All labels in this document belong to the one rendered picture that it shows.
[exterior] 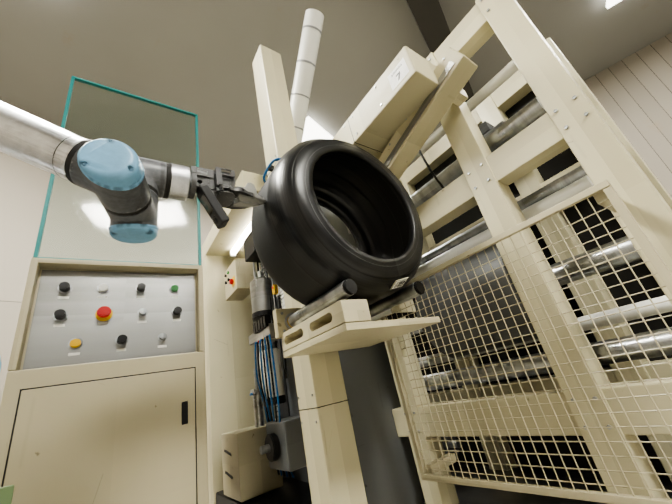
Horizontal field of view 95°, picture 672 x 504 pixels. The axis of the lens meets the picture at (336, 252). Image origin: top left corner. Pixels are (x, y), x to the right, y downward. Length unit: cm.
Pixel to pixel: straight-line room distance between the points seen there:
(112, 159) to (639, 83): 546
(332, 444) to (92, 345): 89
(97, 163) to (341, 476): 103
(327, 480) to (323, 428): 14
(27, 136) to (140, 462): 97
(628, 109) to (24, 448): 570
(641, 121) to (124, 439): 544
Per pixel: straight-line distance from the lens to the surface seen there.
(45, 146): 76
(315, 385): 113
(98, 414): 132
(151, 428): 133
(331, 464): 115
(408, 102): 140
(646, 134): 524
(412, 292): 101
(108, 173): 67
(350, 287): 82
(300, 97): 222
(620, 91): 553
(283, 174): 93
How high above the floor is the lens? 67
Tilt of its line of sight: 23 degrees up
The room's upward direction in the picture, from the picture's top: 12 degrees counter-clockwise
